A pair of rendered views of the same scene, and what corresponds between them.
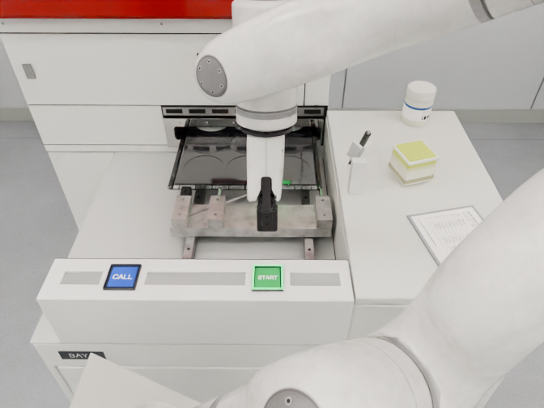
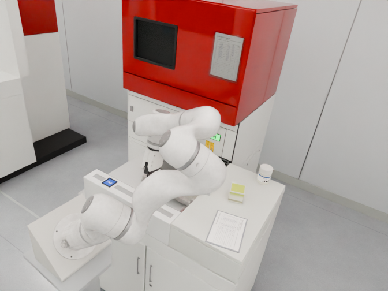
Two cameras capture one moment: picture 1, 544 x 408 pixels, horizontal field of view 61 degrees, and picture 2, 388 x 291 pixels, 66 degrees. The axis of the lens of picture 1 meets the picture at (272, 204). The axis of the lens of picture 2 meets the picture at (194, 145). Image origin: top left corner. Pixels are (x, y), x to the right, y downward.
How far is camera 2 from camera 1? 0.80 m
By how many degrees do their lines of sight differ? 25
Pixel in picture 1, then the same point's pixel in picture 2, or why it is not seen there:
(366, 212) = (204, 201)
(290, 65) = (145, 129)
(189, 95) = not seen: hidden behind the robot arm
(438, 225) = (225, 218)
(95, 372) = (79, 199)
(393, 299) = (182, 230)
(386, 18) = (169, 126)
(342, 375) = (103, 197)
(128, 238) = (129, 178)
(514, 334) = (135, 202)
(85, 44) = (150, 105)
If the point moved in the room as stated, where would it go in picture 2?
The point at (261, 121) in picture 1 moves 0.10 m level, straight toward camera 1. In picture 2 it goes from (149, 144) to (134, 154)
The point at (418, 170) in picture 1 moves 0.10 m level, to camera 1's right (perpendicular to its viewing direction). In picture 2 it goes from (234, 196) to (253, 204)
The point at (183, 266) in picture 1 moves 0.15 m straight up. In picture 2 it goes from (129, 188) to (128, 163)
